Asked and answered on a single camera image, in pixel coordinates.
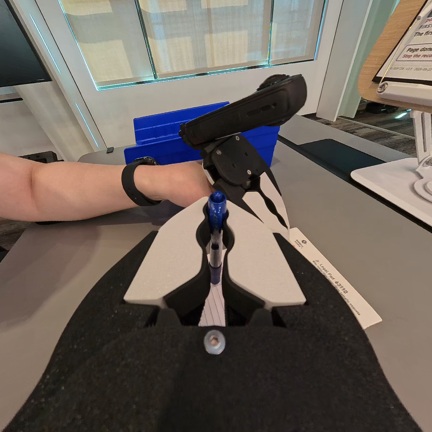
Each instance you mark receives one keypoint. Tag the black smartwatch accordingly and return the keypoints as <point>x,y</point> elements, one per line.
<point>131,185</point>

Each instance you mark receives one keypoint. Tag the dark desk mat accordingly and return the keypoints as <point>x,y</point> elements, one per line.
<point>337,155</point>

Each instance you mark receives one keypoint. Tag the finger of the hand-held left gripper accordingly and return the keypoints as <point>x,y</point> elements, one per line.
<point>261,212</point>
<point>281,209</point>

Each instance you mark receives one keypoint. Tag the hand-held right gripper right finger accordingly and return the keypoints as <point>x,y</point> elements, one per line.
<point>260,266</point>

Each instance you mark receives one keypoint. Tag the black box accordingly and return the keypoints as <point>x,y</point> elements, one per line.
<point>40,157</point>

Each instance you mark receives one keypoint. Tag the wooden document stand board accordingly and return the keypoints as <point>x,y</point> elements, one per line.
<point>371,50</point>

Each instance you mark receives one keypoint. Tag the blue pen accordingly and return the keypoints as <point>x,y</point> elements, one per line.
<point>216,209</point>

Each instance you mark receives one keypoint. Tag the printed instruction sheet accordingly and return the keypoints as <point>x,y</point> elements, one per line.
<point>415,44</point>

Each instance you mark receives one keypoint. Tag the black wall monitor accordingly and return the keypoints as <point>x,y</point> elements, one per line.
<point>17,47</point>

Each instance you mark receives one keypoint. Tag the white lined notepad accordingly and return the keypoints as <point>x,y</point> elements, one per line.
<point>341,290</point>

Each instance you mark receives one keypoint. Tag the blue plastic bin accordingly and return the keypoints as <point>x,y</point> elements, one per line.
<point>155,138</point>

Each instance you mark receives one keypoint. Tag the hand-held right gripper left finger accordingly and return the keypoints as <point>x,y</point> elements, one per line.
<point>168,263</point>

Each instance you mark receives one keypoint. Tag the person's left hand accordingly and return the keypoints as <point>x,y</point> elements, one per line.
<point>175,184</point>

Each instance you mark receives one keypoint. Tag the person's left forearm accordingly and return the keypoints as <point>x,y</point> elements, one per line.
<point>60,189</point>

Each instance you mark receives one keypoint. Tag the white stand base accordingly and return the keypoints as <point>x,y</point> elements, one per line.
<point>384,182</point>

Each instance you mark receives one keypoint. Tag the large window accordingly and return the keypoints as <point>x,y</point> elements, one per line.
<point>209,37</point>

